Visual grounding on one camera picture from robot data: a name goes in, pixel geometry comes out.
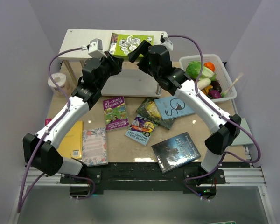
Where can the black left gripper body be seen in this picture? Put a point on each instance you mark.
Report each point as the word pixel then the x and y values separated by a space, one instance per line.
pixel 108 68

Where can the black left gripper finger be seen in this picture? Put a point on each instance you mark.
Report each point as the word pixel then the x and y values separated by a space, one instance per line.
pixel 118 61
pixel 108 56

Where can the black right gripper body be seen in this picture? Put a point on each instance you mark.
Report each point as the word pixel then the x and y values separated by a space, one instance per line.
pixel 144 65

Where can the green cartoon paperback book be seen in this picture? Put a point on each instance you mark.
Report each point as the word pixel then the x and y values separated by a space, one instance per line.
pixel 122 44

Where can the blue Treehouse paperback book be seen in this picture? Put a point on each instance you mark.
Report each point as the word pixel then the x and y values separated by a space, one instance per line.
pixel 141 130

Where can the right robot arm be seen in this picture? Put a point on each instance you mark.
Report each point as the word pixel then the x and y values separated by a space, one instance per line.
pixel 224 128

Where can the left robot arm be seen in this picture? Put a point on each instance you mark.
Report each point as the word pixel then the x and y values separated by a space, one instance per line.
pixel 40 149

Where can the green lettuce toy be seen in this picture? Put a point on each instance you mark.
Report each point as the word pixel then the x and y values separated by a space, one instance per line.
pixel 193 69

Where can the light blue cat book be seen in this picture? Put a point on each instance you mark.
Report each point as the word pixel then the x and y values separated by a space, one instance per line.
pixel 172 107

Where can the dark green illustrated book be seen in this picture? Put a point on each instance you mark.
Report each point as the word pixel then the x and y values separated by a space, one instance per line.
pixel 149 110

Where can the white radish toy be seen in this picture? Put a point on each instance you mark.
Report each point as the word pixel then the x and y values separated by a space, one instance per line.
pixel 203 83

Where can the toilet paper roll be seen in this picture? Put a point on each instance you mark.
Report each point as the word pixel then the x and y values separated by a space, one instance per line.
pixel 62 82

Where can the purple Treehouse paperback book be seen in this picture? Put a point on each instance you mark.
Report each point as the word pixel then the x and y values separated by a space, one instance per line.
pixel 115 113

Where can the orange pumpkin toy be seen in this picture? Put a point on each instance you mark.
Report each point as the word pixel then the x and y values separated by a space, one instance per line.
pixel 210 66

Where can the yellow pepper toy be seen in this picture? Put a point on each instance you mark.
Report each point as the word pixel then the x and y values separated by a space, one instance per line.
pixel 207 89

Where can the purple eggplant toy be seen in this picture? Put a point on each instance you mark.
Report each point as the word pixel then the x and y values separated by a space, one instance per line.
pixel 216 85

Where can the purple onion toy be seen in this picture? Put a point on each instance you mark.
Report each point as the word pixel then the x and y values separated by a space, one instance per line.
pixel 214 94

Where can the green onion toy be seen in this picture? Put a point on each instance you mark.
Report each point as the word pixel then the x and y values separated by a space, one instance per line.
pixel 234 82

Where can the floral pastel notebook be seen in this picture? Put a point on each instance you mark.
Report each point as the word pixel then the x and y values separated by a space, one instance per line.
pixel 94 147

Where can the white plastic basket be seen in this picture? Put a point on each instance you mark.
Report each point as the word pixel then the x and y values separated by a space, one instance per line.
pixel 220 70

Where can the yellow book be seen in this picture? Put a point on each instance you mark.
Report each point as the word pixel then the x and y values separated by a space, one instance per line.
pixel 71 145

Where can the dark glossy hardcover book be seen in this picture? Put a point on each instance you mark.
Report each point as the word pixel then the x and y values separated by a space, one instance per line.
pixel 175 152

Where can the grey-green cat book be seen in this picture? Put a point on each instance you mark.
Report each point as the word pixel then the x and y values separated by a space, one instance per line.
pixel 243 139

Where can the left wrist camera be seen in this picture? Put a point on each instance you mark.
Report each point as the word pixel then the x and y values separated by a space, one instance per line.
pixel 95 49

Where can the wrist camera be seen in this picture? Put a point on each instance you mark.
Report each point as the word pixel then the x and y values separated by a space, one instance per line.
pixel 95 49
pixel 165 41

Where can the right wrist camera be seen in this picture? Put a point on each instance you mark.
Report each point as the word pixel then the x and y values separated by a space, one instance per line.
pixel 165 41

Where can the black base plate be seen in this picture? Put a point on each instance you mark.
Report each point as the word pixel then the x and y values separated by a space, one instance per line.
pixel 143 176

